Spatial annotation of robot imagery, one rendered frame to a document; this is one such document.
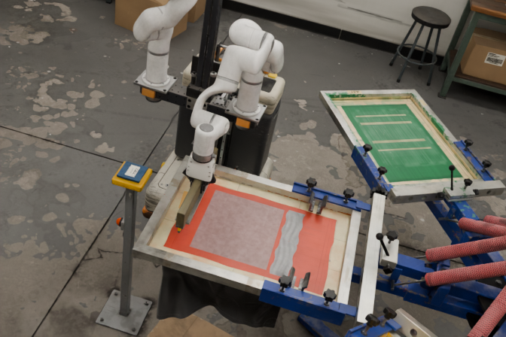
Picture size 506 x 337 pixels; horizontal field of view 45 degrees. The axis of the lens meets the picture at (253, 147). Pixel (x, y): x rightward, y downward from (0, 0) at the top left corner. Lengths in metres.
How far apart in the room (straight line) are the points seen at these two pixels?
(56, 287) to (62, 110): 1.57
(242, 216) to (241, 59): 0.65
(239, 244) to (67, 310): 1.25
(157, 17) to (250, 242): 0.97
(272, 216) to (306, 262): 0.26
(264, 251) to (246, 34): 0.82
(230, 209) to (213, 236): 0.17
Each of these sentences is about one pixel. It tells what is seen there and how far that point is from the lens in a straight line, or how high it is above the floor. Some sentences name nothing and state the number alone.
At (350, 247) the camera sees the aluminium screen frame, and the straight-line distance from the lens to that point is 2.41.
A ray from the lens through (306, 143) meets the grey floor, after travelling 4.53.
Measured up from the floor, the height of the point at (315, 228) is 0.96.
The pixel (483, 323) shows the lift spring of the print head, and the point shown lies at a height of 1.14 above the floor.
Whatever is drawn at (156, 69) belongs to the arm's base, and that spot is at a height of 1.22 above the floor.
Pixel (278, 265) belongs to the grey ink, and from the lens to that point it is 2.30.
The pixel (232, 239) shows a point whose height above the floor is 0.96.
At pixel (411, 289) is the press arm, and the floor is 0.92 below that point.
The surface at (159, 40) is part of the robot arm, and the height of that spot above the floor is 1.36.
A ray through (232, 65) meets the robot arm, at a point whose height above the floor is 1.56.
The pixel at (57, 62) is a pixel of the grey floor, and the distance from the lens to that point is 5.09.
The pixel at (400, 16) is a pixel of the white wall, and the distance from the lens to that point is 5.95.
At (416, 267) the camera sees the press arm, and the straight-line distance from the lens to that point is 2.38.
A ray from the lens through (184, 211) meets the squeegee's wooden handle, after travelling 2.17.
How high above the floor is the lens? 2.66
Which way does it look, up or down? 38 degrees down
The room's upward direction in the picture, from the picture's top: 12 degrees clockwise
